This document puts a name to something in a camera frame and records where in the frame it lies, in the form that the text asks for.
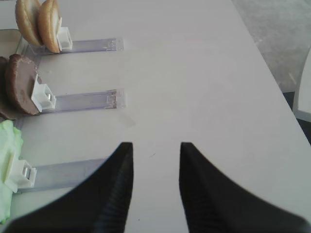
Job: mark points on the green lettuce leaf in holder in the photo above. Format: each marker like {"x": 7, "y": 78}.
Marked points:
{"x": 10, "y": 144}

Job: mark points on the brown meat patty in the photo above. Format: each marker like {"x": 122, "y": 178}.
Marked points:
{"x": 20, "y": 76}
{"x": 7, "y": 111}

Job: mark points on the right golden bun slice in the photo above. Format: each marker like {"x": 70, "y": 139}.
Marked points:
{"x": 48, "y": 23}

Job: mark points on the golden bun slice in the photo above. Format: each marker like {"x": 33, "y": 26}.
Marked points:
{"x": 26, "y": 13}
{"x": 48, "y": 23}

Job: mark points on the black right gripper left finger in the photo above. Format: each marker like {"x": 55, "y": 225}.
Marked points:
{"x": 100, "y": 204}

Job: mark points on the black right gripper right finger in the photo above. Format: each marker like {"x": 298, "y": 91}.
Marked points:
{"x": 213, "y": 203}

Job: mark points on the clear rack right side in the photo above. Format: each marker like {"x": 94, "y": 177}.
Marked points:
{"x": 71, "y": 174}

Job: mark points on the left brown meat patty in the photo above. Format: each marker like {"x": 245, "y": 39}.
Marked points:
{"x": 7, "y": 111}

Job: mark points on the white pusher clip bun track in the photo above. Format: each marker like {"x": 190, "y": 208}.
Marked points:
{"x": 64, "y": 39}

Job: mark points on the white pusher clip lettuce track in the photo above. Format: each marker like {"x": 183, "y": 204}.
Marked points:
{"x": 19, "y": 174}

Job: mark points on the left golden bun slice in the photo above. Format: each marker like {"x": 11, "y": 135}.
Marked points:
{"x": 26, "y": 13}

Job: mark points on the right brown meat patty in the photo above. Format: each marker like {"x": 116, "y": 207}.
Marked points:
{"x": 20, "y": 76}

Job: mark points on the white pusher clip patty track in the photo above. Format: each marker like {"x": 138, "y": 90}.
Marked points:
{"x": 42, "y": 96}

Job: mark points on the white chair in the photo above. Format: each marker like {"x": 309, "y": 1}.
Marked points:
{"x": 302, "y": 97}

